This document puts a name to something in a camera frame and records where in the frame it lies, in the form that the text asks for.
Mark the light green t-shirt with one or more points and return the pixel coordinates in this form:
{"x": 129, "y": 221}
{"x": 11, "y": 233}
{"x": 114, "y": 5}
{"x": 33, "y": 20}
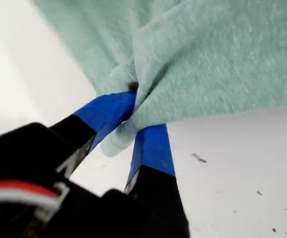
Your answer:
{"x": 208, "y": 62}

